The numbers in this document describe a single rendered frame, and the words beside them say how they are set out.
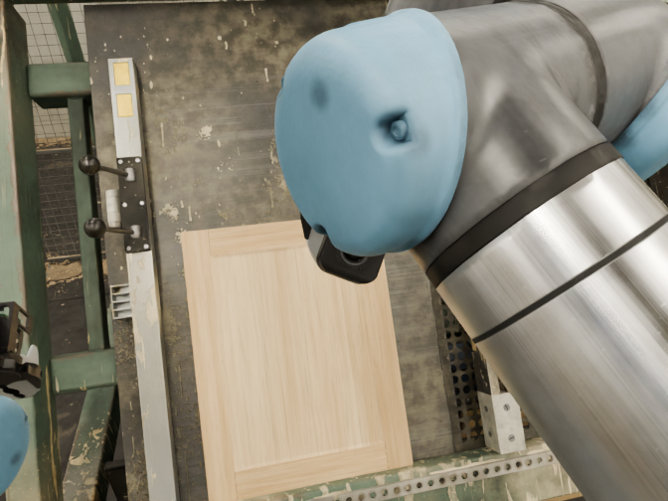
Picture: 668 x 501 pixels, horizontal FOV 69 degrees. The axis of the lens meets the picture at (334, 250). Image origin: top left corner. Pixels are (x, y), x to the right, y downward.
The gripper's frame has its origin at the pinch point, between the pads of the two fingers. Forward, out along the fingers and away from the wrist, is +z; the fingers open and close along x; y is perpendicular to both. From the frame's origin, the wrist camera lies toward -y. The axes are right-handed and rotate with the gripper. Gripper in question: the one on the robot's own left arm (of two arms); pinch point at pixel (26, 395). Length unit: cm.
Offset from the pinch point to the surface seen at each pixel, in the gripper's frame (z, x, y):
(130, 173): 13.6, -9.3, 46.9
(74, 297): 219, 74, 122
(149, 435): 36.1, -7.9, -1.0
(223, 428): 38.5, -21.9, -1.6
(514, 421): 36, -84, -11
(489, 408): 37, -79, -7
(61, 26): 30, 15, 117
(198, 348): 31.9, -18.6, 14.1
